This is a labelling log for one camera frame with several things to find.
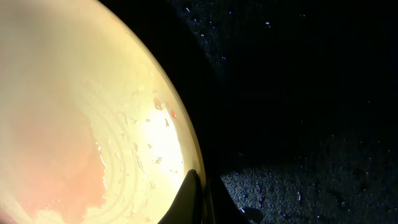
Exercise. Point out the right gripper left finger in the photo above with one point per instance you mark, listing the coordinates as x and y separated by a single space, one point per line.
186 207

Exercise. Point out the round black tray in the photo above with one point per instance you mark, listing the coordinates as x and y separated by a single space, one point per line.
294 102

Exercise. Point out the yellow plate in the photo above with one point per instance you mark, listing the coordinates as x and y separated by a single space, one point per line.
92 129

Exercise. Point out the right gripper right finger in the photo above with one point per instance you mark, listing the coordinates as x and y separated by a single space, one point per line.
220 206

